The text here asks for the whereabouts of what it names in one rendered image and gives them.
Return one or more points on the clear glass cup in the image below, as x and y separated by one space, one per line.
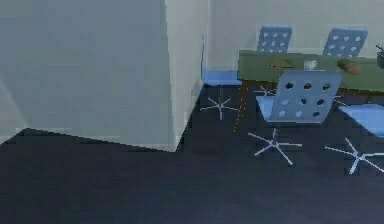
310 64

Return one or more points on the blue swivel chair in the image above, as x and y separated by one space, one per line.
365 116
274 39
345 42
220 77
305 100

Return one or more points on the brown bread loaf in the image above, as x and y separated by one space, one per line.
349 66

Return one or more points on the green dining table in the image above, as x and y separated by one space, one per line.
260 66

